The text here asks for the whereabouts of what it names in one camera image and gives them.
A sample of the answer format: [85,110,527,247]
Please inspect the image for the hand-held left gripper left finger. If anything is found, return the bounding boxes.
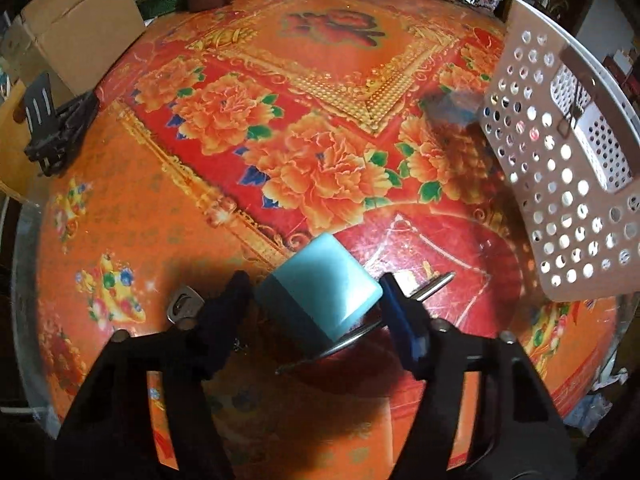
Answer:
[55,270,256,480]

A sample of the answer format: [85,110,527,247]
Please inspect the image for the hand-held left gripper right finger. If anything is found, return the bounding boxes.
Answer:
[377,272,581,480]

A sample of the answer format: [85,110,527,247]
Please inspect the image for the teal charger cube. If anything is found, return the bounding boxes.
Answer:
[254,232,385,356]

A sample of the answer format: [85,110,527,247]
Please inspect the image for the white perforated plastic basket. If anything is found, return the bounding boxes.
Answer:
[477,0,640,303]

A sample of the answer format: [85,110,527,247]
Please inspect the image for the red floral tablecloth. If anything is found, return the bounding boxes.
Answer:
[12,0,626,480]

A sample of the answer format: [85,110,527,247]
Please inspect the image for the black phone holder clamp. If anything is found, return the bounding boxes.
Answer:
[22,72,101,177]

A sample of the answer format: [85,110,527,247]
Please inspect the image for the small dark clip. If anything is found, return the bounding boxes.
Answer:
[559,77,598,138]

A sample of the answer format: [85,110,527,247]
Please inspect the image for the wooden chair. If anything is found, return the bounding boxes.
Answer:
[0,80,36,206]

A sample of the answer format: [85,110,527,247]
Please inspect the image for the open cardboard box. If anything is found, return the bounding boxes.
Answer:
[0,0,147,106]

